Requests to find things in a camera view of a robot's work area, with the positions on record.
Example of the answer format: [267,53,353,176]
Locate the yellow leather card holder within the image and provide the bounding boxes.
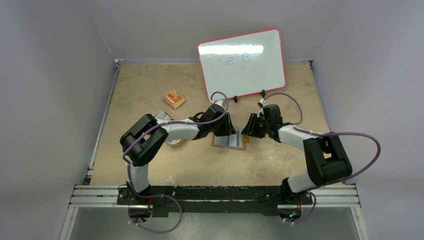
[211,129,250,151]

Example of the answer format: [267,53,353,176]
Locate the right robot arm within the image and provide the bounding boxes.
[241,104,353,204]

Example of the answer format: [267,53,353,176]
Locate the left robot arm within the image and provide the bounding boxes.
[119,100,236,205]

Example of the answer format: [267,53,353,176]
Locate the beige oval card tray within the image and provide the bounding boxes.
[165,139,185,148]

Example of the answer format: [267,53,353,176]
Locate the pink framed whiteboard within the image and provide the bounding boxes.
[197,28,286,101]

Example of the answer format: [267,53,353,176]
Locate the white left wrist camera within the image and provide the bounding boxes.
[210,99,229,110]

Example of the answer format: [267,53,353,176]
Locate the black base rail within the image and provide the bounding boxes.
[116,185,314,218]

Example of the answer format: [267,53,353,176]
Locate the aluminium frame rails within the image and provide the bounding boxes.
[62,61,369,240]

